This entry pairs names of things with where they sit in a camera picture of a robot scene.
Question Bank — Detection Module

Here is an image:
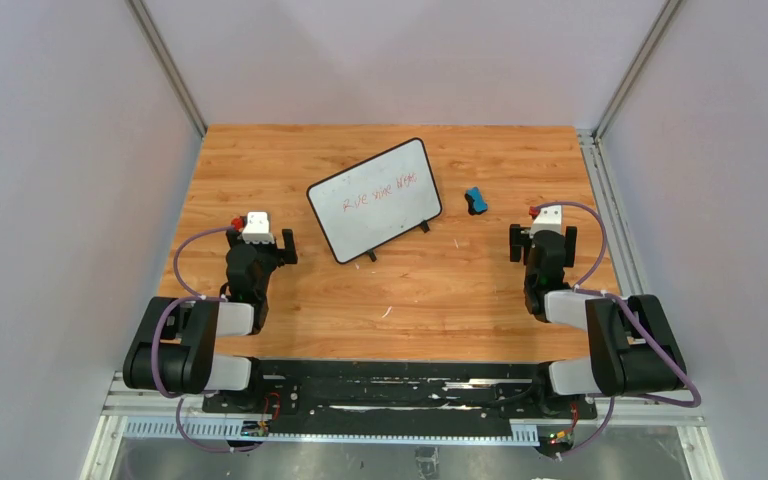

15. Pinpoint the left aluminium corner post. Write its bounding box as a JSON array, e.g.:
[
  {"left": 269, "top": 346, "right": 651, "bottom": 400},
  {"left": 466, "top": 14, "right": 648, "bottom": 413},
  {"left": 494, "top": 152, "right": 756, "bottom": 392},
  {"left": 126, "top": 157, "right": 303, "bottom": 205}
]
[{"left": 125, "top": 0, "right": 208, "bottom": 139}]

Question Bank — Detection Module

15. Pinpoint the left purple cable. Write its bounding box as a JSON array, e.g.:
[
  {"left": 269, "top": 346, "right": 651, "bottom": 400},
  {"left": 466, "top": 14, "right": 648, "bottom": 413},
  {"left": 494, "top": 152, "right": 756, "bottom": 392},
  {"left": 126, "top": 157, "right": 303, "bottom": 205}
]
[{"left": 150, "top": 225, "right": 266, "bottom": 455}]

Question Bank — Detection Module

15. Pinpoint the purple cable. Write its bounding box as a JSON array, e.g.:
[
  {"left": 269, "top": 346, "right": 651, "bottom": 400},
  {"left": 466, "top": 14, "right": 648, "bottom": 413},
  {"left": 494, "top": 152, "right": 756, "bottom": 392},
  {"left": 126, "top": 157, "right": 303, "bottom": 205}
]
[
  {"left": 536, "top": 201, "right": 702, "bottom": 460},
  {"left": 150, "top": 225, "right": 266, "bottom": 455}
]

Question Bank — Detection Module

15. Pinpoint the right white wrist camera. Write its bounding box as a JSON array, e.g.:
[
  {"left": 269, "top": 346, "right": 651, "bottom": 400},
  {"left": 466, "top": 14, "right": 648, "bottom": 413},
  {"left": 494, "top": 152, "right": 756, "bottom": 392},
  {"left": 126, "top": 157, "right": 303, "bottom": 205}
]
[{"left": 529, "top": 205, "right": 563, "bottom": 238}]

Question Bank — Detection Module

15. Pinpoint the aluminium frame rail front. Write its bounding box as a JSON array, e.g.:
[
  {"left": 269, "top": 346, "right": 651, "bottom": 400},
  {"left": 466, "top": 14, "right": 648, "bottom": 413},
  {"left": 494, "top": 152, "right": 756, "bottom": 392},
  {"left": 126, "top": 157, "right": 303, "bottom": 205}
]
[{"left": 81, "top": 360, "right": 723, "bottom": 479}]

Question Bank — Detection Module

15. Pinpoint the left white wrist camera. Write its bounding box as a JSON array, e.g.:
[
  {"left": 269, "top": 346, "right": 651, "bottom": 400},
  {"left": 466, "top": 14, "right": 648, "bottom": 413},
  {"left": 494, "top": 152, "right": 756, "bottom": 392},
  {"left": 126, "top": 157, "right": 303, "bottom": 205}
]
[{"left": 241, "top": 211, "right": 275, "bottom": 245}]

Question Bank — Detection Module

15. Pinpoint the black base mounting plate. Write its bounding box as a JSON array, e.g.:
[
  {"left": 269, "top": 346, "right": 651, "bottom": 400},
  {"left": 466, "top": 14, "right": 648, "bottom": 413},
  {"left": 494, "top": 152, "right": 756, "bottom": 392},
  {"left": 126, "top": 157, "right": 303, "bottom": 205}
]
[{"left": 202, "top": 359, "right": 596, "bottom": 438}]

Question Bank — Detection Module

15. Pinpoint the right aluminium side rail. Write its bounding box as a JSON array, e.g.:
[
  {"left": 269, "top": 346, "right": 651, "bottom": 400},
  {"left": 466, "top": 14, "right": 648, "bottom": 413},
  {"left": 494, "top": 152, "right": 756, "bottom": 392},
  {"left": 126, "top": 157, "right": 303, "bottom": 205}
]
[{"left": 576, "top": 129, "right": 647, "bottom": 295}]

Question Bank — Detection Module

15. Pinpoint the right aluminium corner post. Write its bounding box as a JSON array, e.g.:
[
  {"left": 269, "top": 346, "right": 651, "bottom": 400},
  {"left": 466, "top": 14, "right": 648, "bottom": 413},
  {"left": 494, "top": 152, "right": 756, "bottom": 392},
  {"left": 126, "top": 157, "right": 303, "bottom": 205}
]
[{"left": 592, "top": 0, "right": 684, "bottom": 143}]

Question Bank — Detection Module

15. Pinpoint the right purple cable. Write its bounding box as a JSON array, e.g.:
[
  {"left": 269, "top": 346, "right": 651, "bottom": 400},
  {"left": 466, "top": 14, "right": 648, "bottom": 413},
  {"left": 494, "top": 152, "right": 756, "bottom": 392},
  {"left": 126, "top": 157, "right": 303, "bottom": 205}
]
[{"left": 536, "top": 201, "right": 702, "bottom": 460}]

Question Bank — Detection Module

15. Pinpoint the aluminium corner post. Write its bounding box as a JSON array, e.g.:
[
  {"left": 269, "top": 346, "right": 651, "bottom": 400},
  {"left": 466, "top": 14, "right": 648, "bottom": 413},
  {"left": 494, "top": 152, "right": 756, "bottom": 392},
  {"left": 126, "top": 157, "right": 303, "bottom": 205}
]
[
  {"left": 125, "top": 0, "right": 208, "bottom": 139},
  {"left": 592, "top": 0, "right": 684, "bottom": 143}
]

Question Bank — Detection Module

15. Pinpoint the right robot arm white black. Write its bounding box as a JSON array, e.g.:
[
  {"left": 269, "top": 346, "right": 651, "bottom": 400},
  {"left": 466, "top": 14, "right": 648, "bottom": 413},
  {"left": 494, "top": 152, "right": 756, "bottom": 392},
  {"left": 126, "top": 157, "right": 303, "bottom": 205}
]
[{"left": 508, "top": 224, "right": 688, "bottom": 397}]

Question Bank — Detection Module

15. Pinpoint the white whiteboard black frame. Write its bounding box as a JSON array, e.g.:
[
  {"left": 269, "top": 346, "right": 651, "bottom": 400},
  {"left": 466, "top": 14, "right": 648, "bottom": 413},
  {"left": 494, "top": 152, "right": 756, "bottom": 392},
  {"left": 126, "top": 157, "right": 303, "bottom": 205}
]
[{"left": 306, "top": 137, "right": 443, "bottom": 264}]

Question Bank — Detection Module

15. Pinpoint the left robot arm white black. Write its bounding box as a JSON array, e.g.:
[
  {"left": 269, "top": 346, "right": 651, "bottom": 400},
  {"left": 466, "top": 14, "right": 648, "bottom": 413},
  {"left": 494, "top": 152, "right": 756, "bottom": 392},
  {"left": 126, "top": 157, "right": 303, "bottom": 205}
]
[{"left": 122, "top": 226, "right": 298, "bottom": 398}]

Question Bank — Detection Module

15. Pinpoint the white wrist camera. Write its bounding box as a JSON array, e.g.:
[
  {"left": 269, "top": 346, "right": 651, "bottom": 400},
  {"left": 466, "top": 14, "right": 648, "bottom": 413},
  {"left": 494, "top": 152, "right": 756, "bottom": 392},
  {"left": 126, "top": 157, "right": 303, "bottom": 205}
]
[
  {"left": 241, "top": 211, "right": 275, "bottom": 245},
  {"left": 529, "top": 205, "right": 563, "bottom": 238}
]

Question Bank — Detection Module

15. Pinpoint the blue black whiteboard eraser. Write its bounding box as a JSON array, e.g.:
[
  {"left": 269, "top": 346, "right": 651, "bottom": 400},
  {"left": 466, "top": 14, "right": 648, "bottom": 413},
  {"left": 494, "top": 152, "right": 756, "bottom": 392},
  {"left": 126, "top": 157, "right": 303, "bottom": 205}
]
[{"left": 464, "top": 187, "right": 488, "bottom": 216}]

